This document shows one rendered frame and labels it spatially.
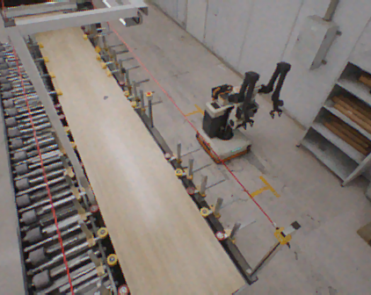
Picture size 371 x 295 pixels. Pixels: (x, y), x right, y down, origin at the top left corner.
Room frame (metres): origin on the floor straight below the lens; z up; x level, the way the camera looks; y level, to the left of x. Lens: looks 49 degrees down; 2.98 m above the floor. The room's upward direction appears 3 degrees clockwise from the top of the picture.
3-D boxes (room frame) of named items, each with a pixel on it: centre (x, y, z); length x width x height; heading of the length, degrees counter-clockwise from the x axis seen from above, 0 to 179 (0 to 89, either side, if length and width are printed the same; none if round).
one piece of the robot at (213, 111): (2.82, -0.56, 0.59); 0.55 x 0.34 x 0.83; 121
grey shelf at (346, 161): (2.57, -2.26, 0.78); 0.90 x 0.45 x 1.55; 32
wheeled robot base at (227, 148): (2.74, -0.61, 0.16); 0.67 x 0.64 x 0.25; 31
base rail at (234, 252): (2.76, 0.68, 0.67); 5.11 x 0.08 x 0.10; 32
